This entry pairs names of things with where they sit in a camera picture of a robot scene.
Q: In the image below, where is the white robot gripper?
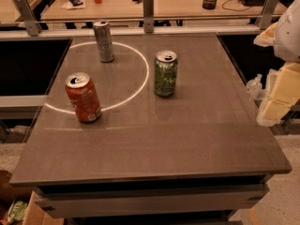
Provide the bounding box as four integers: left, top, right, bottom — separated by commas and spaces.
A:
254, 0, 300, 127

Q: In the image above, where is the green soda can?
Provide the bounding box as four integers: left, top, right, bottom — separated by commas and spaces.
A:
154, 50, 178, 98

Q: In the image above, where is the tall silver energy can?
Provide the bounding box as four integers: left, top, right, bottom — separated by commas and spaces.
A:
93, 20, 114, 63

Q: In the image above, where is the orange soda can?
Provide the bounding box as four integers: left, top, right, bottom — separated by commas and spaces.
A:
65, 72, 101, 123

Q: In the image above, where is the clear small bottle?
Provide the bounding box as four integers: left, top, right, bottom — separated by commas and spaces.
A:
246, 74, 263, 99

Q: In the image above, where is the black mesh pen cup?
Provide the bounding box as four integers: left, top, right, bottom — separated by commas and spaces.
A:
202, 0, 217, 9

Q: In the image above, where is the cardboard box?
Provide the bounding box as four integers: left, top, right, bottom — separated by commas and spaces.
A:
22, 192, 64, 225

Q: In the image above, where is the green printed package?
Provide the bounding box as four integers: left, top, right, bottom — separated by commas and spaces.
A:
7, 200, 28, 225

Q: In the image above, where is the right metal bracket post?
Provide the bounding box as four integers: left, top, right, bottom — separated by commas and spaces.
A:
256, 0, 279, 30

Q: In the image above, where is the metal bracket post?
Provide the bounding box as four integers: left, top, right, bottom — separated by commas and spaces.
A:
256, 0, 279, 30
142, 0, 154, 33
13, 0, 42, 37

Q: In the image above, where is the black cable on desk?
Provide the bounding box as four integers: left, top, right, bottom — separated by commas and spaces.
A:
221, 0, 252, 12

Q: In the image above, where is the middle metal bracket post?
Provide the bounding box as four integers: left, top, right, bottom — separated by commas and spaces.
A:
142, 0, 154, 33

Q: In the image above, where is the left metal bracket post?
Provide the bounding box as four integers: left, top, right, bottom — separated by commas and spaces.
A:
13, 0, 42, 37

